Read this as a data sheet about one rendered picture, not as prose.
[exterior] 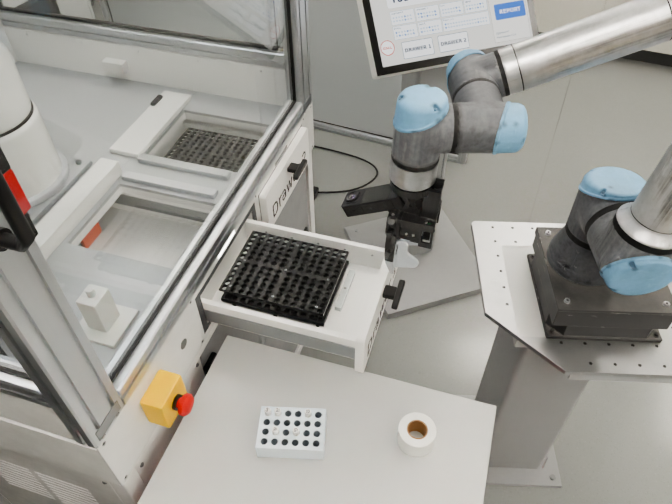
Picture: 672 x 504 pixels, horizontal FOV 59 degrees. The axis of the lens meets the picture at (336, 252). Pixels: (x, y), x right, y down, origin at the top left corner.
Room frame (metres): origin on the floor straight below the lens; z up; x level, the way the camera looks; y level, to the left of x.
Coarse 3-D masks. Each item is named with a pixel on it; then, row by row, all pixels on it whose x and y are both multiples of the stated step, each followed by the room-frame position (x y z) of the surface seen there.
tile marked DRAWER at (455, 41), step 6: (438, 36) 1.59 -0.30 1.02; (444, 36) 1.59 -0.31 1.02; (450, 36) 1.59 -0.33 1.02; (456, 36) 1.60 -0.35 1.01; (462, 36) 1.60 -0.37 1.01; (438, 42) 1.57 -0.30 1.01; (444, 42) 1.58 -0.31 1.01; (450, 42) 1.58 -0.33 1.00; (456, 42) 1.59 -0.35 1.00; (462, 42) 1.59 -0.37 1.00; (468, 42) 1.59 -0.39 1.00; (444, 48) 1.57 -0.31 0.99; (450, 48) 1.57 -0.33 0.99; (456, 48) 1.58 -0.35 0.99; (462, 48) 1.58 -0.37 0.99
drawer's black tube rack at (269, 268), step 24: (264, 240) 0.90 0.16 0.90; (288, 240) 0.91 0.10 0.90; (240, 264) 0.83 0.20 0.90; (264, 264) 0.83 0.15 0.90; (288, 264) 0.83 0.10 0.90; (312, 264) 0.83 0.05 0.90; (240, 288) 0.77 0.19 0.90; (264, 288) 0.77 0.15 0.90; (288, 288) 0.77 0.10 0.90; (312, 288) 0.77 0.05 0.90; (336, 288) 0.79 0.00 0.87; (288, 312) 0.73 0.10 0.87; (312, 312) 0.71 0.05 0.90
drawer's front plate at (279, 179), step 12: (300, 132) 1.26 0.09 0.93; (300, 144) 1.23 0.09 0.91; (288, 156) 1.16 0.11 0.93; (300, 156) 1.23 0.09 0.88; (276, 168) 1.12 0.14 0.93; (276, 180) 1.08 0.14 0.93; (288, 180) 1.14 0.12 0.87; (264, 192) 1.03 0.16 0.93; (276, 192) 1.07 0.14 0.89; (288, 192) 1.14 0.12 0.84; (264, 204) 1.01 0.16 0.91; (276, 204) 1.06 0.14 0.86; (264, 216) 1.02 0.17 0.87; (276, 216) 1.06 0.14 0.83
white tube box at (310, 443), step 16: (272, 416) 0.54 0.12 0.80; (288, 416) 0.55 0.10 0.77; (304, 416) 0.54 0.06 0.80; (320, 416) 0.55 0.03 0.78; (288, 432) 0.51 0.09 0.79; (304, 432) 0.51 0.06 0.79; (320, 432) 0.51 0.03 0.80; (256, 448) 0.48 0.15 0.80; (272, 448) 0.48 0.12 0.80; (288, 448) 0.48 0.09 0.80; (304, 448) 0.48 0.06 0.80; (320, 448) 0.48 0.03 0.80
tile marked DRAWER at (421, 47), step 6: (402, 42) 1.55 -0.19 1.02; (408, 42) 1.56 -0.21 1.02; (414, 42) 1.56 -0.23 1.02; (420, 42) 1.56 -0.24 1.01; (426, 42) 1.57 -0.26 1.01; (432, 42) 1.57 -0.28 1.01; (402, 48) 1.54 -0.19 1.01; (408, 48) 1.54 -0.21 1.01; (414, 48) 1.55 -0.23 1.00; (420, 48) 1.55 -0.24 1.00; (426, 48) 1.56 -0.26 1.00; (432, 48) 1.56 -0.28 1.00; (408, 54) 1.53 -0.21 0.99; (414, 54) 1.54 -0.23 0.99; (420, 54) 1.54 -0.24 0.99; (426, 54) 1.54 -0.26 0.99; (432, 54) 1.55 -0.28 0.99
